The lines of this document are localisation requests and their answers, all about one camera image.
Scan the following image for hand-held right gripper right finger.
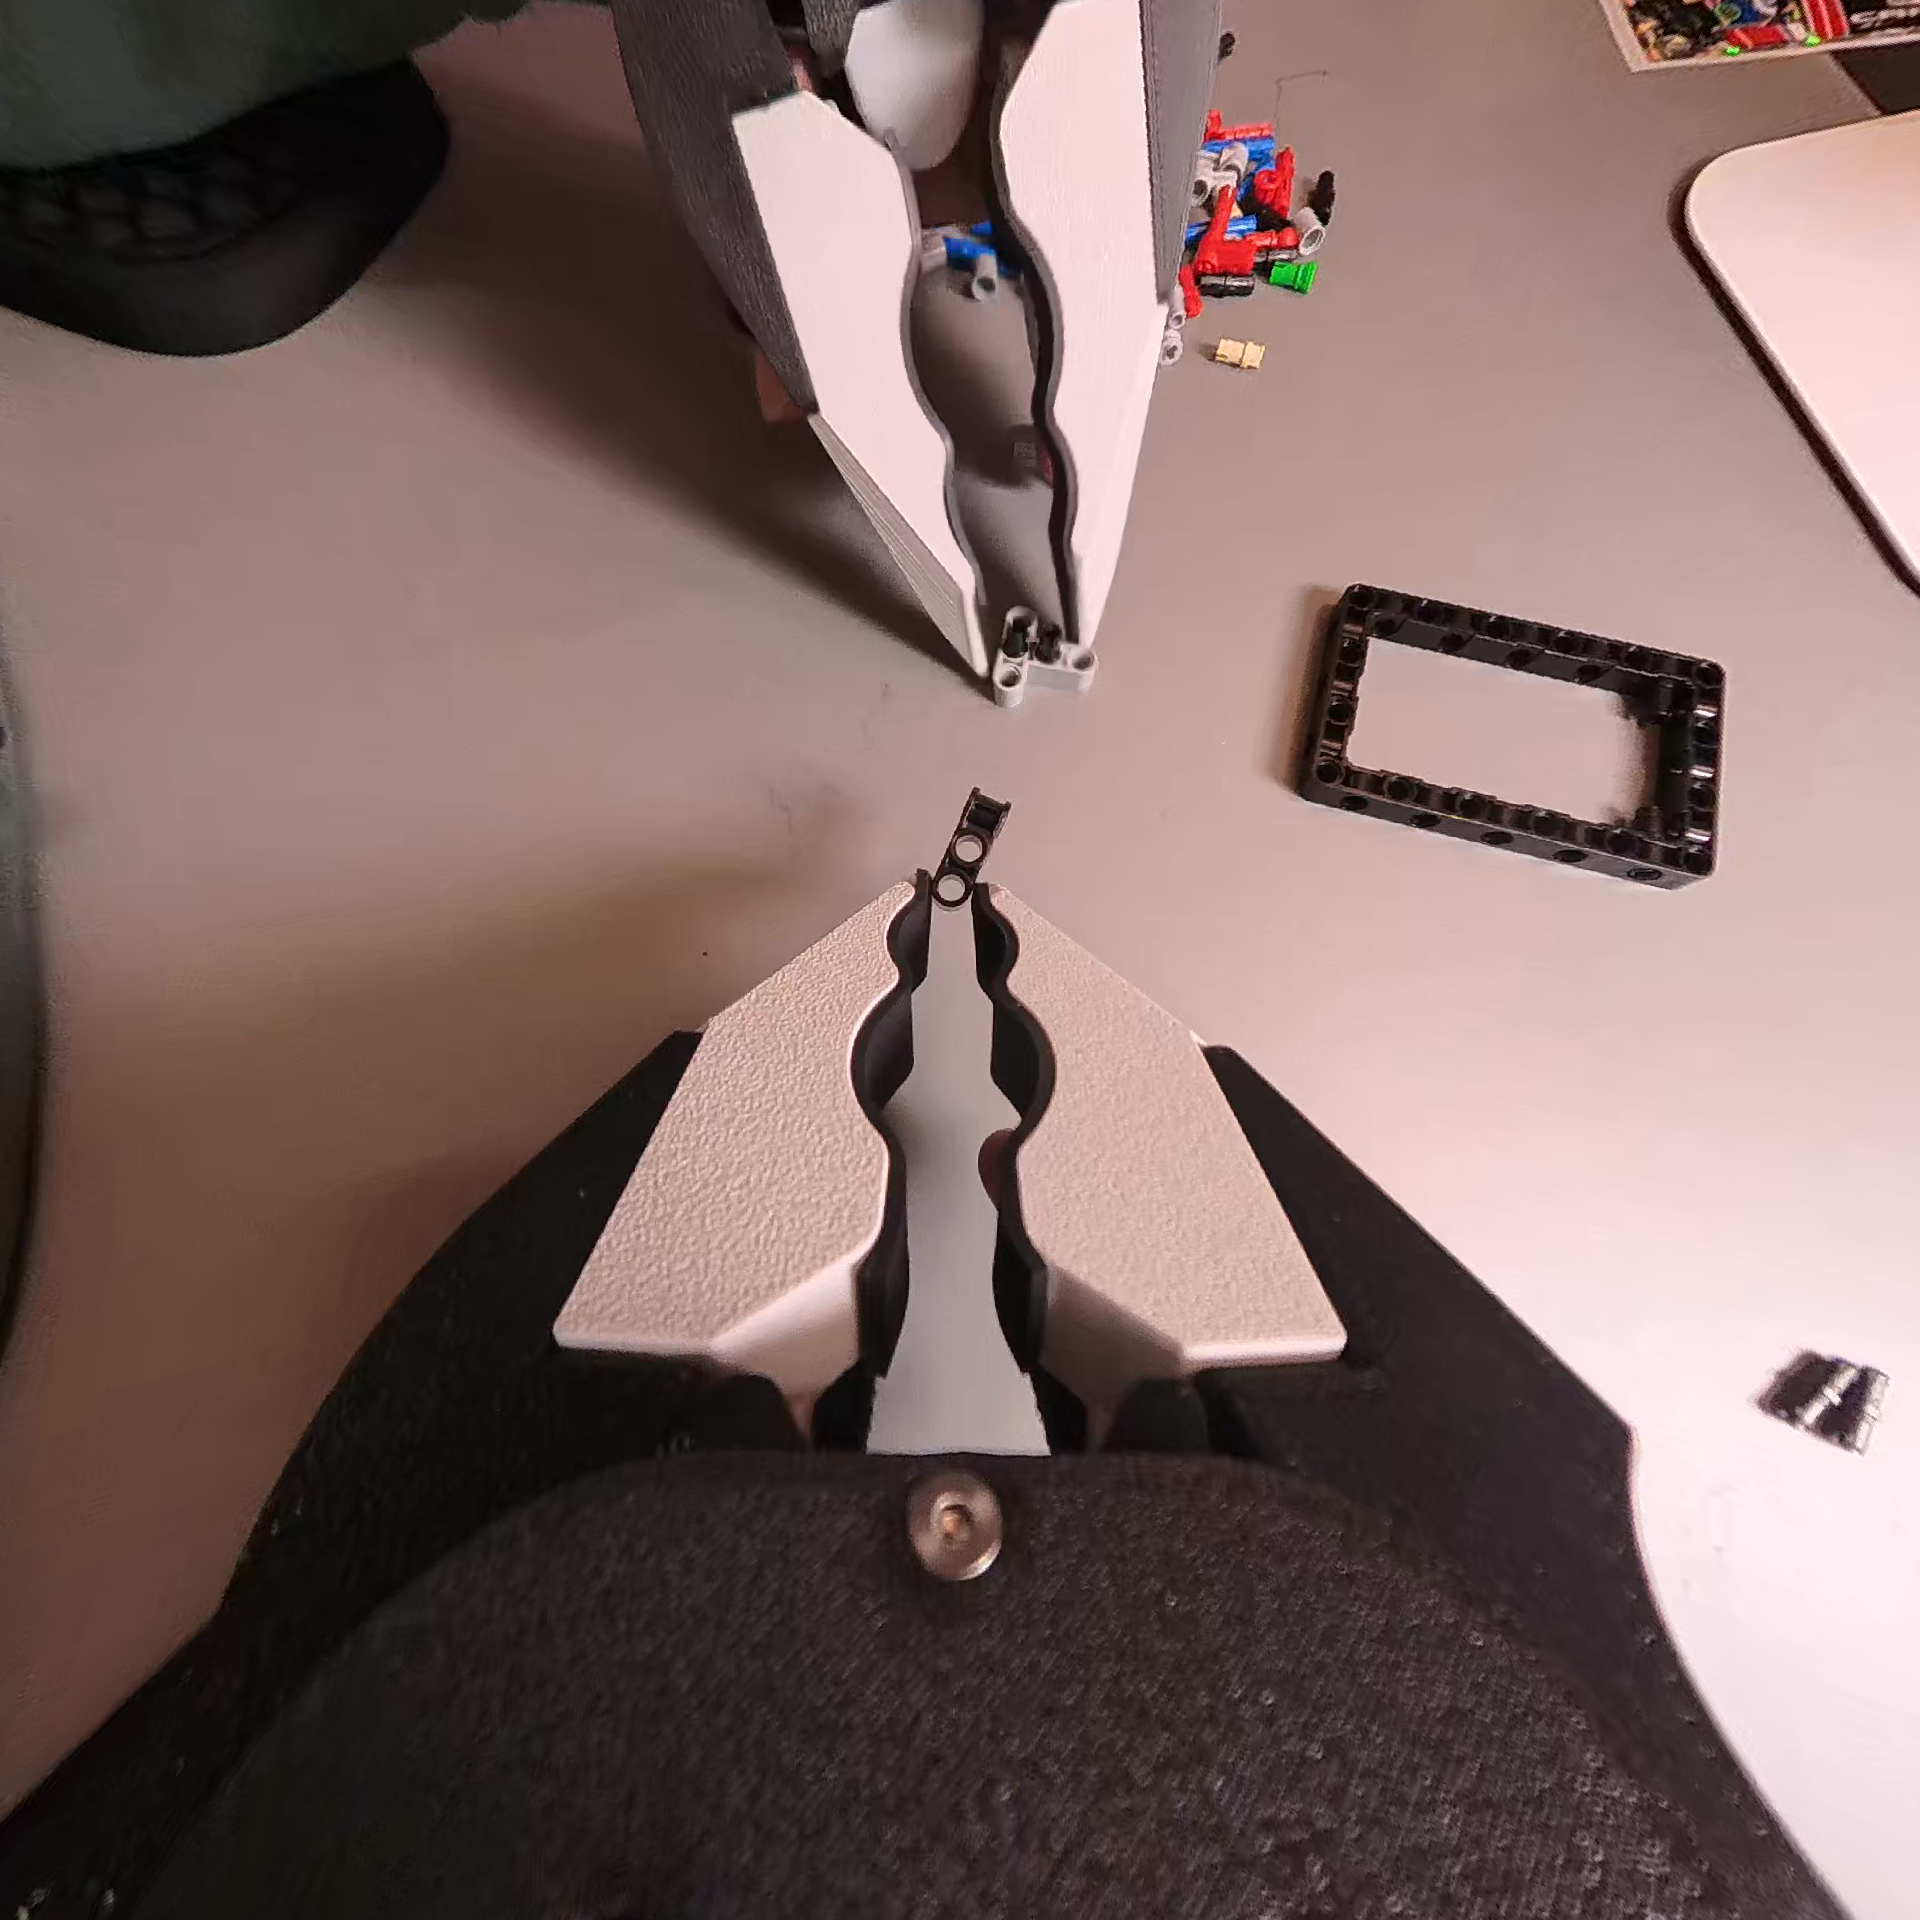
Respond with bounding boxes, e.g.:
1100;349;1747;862
971;878;1353;1449

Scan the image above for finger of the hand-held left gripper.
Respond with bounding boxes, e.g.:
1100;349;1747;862
612;0;1003;688
995;0;1228;654

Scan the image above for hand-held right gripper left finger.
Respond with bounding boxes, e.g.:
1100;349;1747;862
550;878;962;1449

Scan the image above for grey T-shaped lego beam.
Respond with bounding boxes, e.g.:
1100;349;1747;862
988;603;1100;705

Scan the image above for short black lego beam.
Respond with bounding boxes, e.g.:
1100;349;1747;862
931;787;1014;911

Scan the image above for pile of colourful lego pieces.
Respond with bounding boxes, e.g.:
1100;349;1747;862
927;108;1340;325

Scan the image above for small black lego pins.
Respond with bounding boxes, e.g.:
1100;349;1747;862
1757;1350;1893;1454

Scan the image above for person's green jacket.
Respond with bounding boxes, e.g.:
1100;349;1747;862
0;0;602;173

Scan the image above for colourful printed sheet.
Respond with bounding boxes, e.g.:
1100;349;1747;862
1597;0;1920;73

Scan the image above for white rounded board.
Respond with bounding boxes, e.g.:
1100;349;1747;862
1682;112;1920;589

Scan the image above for black lego frame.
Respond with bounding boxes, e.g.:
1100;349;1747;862
1294;582;1729;888

